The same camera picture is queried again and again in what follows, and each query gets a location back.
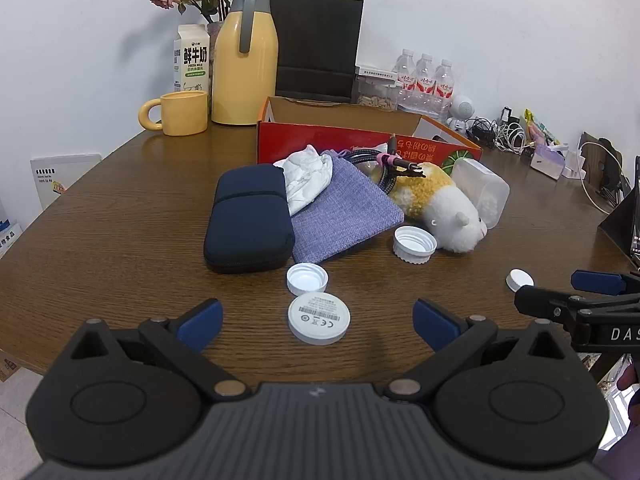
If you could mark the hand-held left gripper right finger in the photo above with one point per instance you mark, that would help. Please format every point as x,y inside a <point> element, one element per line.
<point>435,325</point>

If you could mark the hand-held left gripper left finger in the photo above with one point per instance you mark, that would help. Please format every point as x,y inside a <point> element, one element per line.
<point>202,322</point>

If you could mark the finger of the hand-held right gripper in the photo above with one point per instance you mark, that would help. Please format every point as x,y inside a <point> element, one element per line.
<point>595,280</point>
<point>542,300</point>

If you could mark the navy zip case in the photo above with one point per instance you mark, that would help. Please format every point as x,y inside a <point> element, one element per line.
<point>247,220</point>

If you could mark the yellow white plush toy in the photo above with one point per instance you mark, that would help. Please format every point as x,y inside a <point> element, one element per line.
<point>445,210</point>

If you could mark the white round disc device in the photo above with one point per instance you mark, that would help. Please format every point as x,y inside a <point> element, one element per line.
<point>318,318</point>

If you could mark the translucent plastic container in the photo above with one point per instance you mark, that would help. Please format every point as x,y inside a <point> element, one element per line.
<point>482,185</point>

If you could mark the purple fabric pouch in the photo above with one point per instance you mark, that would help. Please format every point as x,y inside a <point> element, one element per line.
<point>345,210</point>

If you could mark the white cloth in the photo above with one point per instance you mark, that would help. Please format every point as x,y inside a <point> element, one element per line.
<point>305,175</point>

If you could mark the red cardboard box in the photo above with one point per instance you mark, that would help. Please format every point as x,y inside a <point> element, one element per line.
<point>325,137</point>

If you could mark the small white bottle cap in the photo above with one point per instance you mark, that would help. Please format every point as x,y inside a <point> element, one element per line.
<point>519,280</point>

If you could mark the large white bottle cap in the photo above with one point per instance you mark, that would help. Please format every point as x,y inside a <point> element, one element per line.
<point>306,279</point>
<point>413,244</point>

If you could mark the purple tissue pack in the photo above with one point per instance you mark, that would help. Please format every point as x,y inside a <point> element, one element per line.
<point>547,160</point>

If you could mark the colourful snack packet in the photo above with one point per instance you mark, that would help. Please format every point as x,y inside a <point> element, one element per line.
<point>540,127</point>

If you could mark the black charger plug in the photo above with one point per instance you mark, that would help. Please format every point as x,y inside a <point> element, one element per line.
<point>507,114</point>

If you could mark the white robot toy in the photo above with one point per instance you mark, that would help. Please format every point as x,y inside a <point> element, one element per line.
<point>460,110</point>

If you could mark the yellow ceramic mug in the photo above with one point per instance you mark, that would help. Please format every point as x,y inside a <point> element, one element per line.
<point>185,112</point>

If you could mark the clear water bottle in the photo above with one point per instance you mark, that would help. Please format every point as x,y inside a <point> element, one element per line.
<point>423,80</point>
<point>444,85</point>
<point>403,75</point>

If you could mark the clear snack container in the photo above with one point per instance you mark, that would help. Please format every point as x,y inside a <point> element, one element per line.
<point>375,95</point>

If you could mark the yellow thermos jug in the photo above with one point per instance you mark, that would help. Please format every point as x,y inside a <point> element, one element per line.
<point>245,80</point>

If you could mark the flat white box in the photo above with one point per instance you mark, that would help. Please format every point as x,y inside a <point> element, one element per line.
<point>375,70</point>

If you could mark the white milk carton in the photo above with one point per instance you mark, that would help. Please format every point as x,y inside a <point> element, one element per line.
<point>190,60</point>

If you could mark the glass flower vase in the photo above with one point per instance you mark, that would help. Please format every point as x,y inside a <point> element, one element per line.
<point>215,50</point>

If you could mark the black paper bag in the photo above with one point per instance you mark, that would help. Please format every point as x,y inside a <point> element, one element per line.
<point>315,45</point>

